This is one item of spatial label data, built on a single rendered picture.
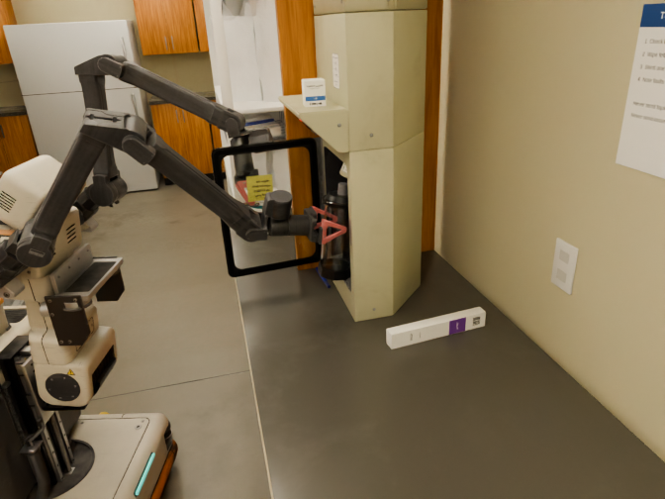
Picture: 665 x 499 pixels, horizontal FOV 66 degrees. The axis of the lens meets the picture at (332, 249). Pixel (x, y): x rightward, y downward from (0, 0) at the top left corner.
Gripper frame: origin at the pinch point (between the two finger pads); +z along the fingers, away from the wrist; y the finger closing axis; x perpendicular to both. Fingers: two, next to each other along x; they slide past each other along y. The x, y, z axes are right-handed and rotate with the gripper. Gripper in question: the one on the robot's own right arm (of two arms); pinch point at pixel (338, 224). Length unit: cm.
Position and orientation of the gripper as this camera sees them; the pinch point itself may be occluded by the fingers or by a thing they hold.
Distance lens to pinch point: 145.1
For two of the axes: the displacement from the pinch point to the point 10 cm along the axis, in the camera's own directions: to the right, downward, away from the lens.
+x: -0.7, 9.3, 3.7
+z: 9.6, -0.4, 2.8
